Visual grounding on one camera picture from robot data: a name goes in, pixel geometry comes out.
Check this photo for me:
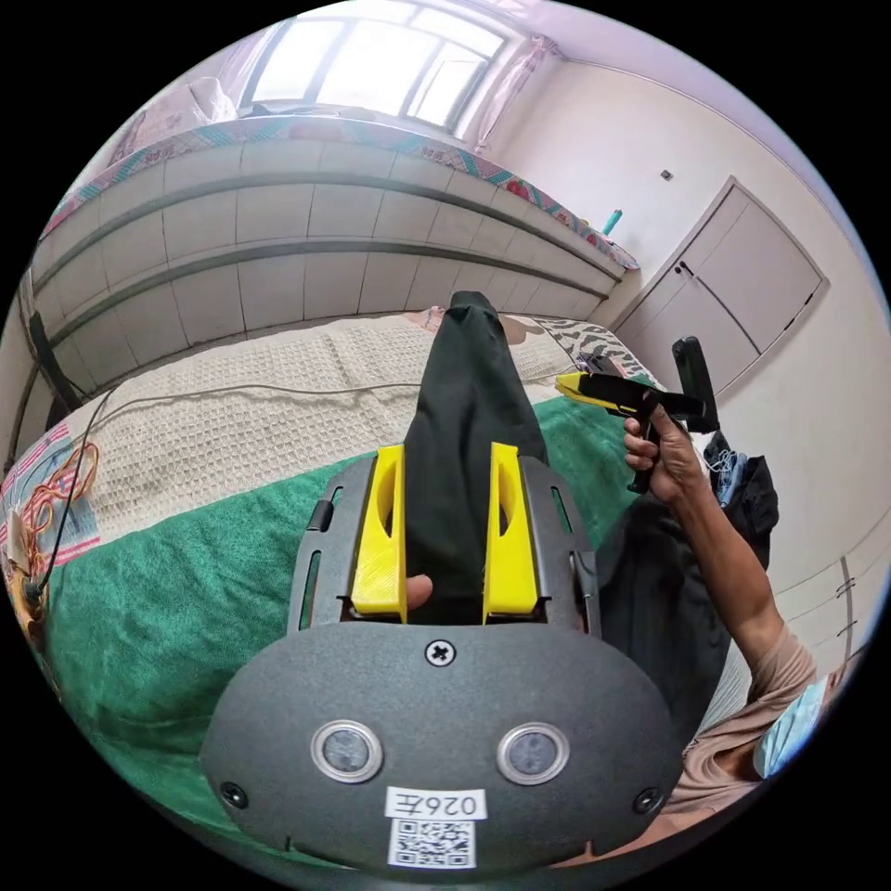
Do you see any person's right hand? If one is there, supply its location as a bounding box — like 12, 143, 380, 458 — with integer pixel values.
622, 406, 705, 508

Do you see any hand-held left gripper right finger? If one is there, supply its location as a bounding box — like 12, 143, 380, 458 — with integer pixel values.
482, 441, 541, 623

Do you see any person's right forearm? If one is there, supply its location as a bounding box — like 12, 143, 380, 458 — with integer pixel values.
669, 480, 792, 673

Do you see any black long sleeve shirt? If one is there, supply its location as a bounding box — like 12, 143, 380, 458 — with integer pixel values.
402, 289, 732, 732

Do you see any bed with green blanket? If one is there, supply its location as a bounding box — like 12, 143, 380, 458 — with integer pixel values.
0, 309, 756, 875

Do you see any pile of clothes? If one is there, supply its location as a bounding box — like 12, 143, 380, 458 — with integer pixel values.
701, 430, 781, 560

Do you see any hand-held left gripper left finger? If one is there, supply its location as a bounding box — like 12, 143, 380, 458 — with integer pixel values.
350, 444, 408, 623

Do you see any bundle of orange red wires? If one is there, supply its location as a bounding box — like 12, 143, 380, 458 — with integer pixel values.
0, 441, 103, 631

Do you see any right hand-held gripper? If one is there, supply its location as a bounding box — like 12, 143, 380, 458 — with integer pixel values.
555, 355, 705, 496

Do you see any person's body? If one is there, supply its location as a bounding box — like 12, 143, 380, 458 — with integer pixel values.
657, 623, 861, 820

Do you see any window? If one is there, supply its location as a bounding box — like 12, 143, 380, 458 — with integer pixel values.
239, 0, 510, 131

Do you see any thin grey cable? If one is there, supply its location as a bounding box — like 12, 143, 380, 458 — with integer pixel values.
38, 379, 427, 593

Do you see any white door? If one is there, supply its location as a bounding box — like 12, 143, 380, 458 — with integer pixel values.
611, 175, 831, 399

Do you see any pink curtain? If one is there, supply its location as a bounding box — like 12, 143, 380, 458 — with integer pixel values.
472, 32, 560, 151

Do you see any folded pink white quilt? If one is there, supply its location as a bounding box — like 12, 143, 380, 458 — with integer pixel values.
108, 74, 239, 165

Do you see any white drawer cabinet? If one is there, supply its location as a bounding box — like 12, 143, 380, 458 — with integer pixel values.
776, 532, 880, 673

